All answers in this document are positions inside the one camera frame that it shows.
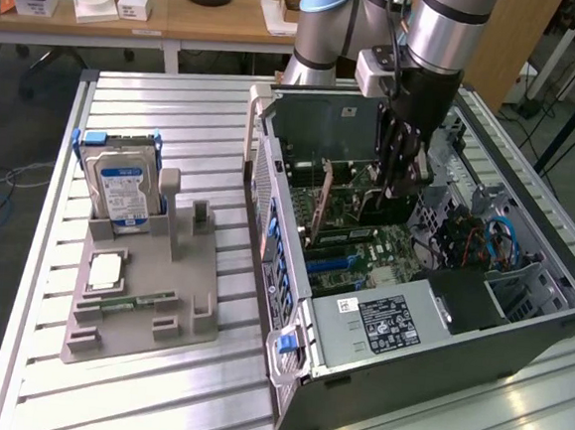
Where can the white square holder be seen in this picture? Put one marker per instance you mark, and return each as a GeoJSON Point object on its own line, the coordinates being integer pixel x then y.
{"type": "Point", "coordinates": [95, 8]}

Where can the metal disk bay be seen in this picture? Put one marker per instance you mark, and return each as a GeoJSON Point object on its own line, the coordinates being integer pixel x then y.
{"type": "Point", "coordinates": [525, 293]}
{"type": "Point", "coordinates": [451, 158]}

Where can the blue expansion slot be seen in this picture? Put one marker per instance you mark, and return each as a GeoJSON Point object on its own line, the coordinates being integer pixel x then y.
{"type": "Point", "coordinates": [331, 265]}

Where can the white floor box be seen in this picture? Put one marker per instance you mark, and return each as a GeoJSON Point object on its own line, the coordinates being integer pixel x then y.
{"type": "Point", "coordinates": [522, 84]}

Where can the green graphics card black shroud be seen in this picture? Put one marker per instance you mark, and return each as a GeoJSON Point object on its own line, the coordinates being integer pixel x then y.
{"type": "Point", "coordinates": [387, 215]}

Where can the black plastic shroud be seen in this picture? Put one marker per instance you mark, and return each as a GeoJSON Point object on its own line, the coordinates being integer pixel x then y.
{"type": "Point", "coordinates": [465, 299]}

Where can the metal socket cover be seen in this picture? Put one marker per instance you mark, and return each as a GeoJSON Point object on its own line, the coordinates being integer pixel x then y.
{"type": "Point", "coordinates": [365, 176]}

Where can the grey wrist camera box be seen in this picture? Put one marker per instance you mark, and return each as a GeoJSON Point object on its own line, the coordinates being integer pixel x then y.
{"type": "Point", "coordinates": [370, 74]}

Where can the green motherboard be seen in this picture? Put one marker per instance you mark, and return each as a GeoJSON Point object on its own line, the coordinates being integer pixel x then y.
{"type": "Point", "coordinates": [389, 253]}

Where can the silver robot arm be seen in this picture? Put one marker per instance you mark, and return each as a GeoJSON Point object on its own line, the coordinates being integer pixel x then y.
{"type": "Point", "coordinates": [446, 28]}

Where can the grey power supply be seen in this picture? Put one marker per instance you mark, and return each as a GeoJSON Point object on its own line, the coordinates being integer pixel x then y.
{"type": "Point", "coordinates": [337, 338]}

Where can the white labelled box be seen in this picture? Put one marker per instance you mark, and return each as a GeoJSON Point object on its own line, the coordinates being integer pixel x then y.
{"type": "Point", "coordinates": [134, 6]}

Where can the white box black lid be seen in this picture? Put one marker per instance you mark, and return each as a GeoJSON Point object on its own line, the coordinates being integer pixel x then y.
{"type": "Point", "coordinates": [33, 1]}

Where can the green RAM stick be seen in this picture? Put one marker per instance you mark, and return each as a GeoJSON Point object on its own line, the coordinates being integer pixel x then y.
{"type": "Point", "coordinates": [136, 301]}

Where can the open grey PC case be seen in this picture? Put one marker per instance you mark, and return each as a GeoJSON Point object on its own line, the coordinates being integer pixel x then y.
{"type": "Point", "coordinates": [404, 383]}

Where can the blue case latch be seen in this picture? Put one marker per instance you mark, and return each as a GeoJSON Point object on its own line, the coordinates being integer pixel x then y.
{"type": "Point", "coordinates": [286, 345]}

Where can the hard disk in blue caddy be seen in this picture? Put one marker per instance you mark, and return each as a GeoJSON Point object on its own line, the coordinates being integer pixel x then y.
{"type": "Point", "coordinates": [120, 187]}

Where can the flat white box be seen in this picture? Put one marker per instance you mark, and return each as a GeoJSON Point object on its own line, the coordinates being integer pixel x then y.
{"type": "Point", "coordinates": [278, 20]}

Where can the wooden desk white frame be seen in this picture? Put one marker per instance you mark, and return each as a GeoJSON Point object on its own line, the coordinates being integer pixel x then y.
{"type": "Point", "coordinates": [208, 24]}

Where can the wooden cabinet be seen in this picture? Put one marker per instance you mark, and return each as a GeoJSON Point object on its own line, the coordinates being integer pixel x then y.
{"type": "Point", "coordinates": [515, 43]}

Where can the silver CPU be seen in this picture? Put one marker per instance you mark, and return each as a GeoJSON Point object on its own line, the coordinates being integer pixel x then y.
{"type": "Point", "coordinates": [105, 273]}

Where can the black chair base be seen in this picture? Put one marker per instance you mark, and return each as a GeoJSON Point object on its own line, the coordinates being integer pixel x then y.
{"type": "Point", "coordinates": [45, 64]}

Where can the grey parts rack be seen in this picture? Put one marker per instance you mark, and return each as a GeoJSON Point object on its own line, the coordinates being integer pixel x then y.
{"type": "Point", "coordinates": [187, 287]}

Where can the silver chipset heatsink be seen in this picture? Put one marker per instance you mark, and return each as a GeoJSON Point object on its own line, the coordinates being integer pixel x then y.
{"type": "Point", "coordinates": [378, 278]}

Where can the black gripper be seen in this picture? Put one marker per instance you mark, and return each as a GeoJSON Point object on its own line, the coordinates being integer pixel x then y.
{"type": "Point", "coordinates": [420, 106]}

